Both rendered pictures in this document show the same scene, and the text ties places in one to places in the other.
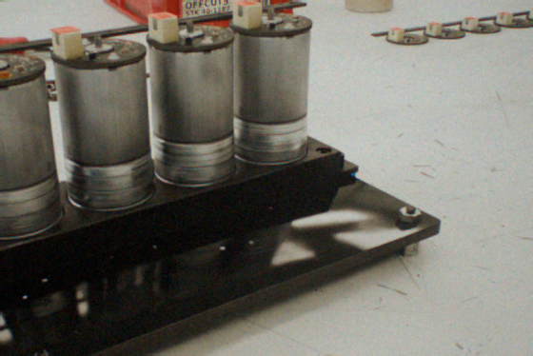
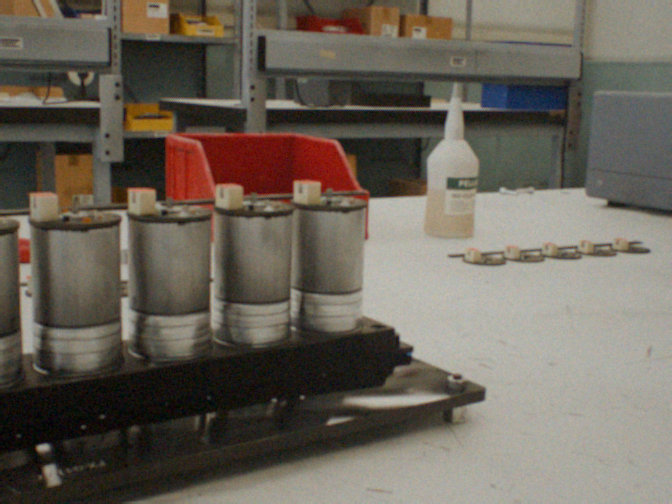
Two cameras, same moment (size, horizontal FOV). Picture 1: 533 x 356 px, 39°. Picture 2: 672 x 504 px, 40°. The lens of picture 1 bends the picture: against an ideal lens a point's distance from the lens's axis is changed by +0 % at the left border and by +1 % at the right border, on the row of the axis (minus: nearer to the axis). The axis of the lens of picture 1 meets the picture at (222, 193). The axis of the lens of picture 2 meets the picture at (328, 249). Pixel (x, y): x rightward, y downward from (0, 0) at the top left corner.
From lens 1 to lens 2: 7 cm
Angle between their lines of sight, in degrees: 15
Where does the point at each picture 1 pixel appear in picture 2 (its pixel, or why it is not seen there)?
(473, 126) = (538, 330)
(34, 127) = (107, 269)
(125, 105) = (190, 258)
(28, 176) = (96, 315)
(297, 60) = (352, 234)
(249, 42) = (308, 216)
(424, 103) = (492, 311)
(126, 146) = (188, 297)
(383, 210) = (432, 379)
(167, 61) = (231, 225)
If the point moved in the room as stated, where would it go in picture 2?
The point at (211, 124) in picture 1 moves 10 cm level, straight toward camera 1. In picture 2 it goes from (269, 286) to (257, 402)
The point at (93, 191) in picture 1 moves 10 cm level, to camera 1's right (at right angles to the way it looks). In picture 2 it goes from (154, 340) to (502, 348)
